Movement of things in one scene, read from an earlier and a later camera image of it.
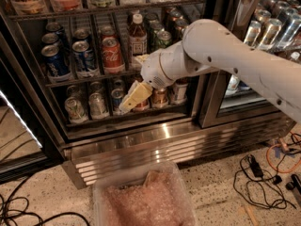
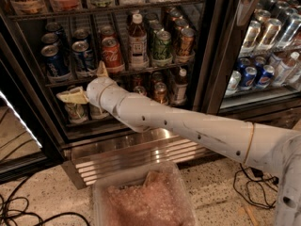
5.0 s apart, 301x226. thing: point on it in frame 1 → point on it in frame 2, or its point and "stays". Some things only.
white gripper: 152,71 → 95,92
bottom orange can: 160,97 stays
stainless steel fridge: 70,53 stays
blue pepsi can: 85,56 stays
